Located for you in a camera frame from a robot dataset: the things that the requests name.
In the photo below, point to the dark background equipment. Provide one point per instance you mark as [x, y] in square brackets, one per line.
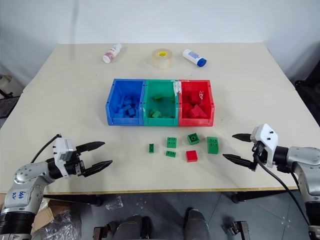
[8, 100]

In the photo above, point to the dark metal bracket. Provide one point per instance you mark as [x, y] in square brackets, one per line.
[237, 230]
[101, 233]

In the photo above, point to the red square block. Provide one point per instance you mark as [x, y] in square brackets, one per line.
[191, 156]

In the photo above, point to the white bottle with blue cap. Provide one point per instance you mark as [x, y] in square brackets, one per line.
[193, 57]

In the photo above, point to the blue plastic bin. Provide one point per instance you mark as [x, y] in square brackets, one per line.
[113, 100]

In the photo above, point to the white bottle with red print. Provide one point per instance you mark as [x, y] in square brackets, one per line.
[111, 53]

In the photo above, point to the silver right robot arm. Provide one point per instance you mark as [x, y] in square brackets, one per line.
[306, 170]

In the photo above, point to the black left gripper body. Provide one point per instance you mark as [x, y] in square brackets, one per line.
[75, 168]

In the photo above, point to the blue toy block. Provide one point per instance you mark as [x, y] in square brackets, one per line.
[129, 111]
[125, 101]

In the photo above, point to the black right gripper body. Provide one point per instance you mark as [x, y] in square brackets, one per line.
[259, 151]

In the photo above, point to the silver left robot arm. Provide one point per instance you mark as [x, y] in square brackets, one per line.
[23, 185]

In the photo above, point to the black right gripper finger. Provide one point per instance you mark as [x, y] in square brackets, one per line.
[240, 160]
[243, 137]

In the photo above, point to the green plastic bin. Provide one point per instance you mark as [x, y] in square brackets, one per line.
[165, 107]

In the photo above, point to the brown cardboard box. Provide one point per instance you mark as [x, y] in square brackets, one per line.
[43, 217]

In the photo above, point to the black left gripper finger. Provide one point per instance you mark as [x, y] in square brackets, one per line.
[97, 167]
[90, 146]

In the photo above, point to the red toy block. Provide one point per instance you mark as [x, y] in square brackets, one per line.
[198, 111]

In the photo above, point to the small crumpled plastic wrap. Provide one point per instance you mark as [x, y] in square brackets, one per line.
[113, 203]

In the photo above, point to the green four-stud block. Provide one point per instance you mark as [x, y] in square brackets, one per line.
[171, 142]

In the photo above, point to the white sticker label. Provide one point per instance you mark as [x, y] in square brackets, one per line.
[201, 95]

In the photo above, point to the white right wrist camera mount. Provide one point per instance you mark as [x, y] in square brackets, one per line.
[267, 136]

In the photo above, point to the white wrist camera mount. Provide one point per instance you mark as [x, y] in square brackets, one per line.
[267, 136]
[62, 152]

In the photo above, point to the red plastic bin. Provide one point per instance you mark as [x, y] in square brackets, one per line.
[183, 102]

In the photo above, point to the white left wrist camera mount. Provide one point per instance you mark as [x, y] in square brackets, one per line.
[62, 152]

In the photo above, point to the black table frame bar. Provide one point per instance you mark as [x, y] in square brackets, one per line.
[262, 195]
[75, 199]

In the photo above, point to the white tape strip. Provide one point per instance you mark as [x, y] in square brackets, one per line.
[177, 88]

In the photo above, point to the flat green two-stud block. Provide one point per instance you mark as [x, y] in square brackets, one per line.
[170, 154]

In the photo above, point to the large tall green block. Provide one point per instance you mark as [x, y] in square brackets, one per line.
[213, 145]

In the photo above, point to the small narrow green block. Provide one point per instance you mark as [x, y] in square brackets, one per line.
[151, 148]

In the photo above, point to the clear plastic bag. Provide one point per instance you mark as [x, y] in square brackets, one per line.
[61, 226]

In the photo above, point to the green toy block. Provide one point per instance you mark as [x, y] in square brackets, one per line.
[158, 97]
[155, 113]

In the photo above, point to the dark rounded shape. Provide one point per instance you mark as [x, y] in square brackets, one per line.
[197, 225]
[133, 228]

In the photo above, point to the clear tape roll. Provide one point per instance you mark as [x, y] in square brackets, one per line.
[163, 61]

